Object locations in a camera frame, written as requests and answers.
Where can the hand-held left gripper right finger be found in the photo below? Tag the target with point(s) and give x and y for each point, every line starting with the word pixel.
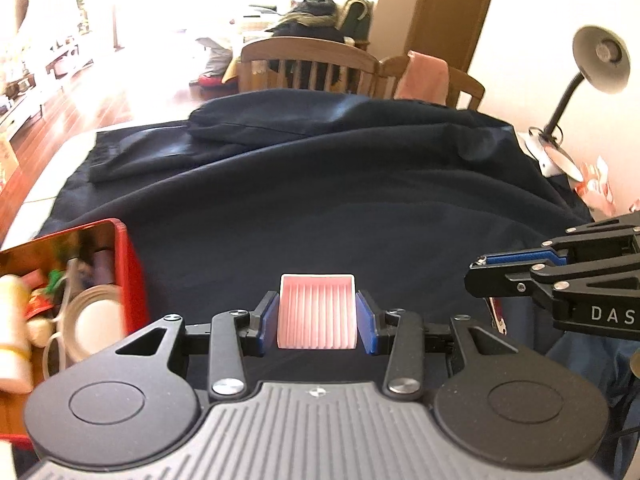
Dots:
pixel 364 322

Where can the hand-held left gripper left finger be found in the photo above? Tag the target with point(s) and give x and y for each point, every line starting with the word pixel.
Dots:
pixel 269 325

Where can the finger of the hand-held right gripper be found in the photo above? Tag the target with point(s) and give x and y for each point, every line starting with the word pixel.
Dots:
pixel 500 280
pixel 525 258

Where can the pink ribbed box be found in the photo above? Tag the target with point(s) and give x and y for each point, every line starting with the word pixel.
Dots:
pixel 317 310

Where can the red tin box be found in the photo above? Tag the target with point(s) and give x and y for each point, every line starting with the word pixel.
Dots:
pixel 132 280

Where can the white sunglasses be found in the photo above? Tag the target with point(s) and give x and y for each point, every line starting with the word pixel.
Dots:
pixel 60 321

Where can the red snack packet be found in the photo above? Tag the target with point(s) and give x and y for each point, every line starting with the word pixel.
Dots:
pixel 39 305

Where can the cream plastic bottle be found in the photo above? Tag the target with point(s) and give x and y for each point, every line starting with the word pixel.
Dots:
pixel 12 320

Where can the orange white tissue pack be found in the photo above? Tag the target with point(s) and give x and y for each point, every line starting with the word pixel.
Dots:
pixel 595 185

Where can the white bowl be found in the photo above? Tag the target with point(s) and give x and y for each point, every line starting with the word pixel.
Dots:
pixel 560 160

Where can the dark blue cloth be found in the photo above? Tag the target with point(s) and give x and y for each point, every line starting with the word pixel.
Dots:
pixel 350 185

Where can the wooden dining chair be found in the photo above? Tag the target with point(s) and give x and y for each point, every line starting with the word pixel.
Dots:
pixel 465 85
pixel 310 50

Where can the pink towel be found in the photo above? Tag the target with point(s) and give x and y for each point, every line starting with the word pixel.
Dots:
pixel 422 77

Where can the grey desk lamp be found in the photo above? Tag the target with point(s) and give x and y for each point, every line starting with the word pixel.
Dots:
pixel 600 60

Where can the dark clothes pile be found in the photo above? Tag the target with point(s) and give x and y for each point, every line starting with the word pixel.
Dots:
pixel 310 20

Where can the orange gift box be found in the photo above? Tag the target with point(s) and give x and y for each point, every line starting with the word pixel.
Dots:
pixel 6 157

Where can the wooden television cabinet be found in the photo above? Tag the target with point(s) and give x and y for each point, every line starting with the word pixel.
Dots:
pixel 60 60

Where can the green potted plant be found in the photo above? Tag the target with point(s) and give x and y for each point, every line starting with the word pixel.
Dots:
pixel 85 5

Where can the brown wooden door frame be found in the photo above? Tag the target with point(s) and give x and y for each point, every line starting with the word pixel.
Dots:
pixel 440 10

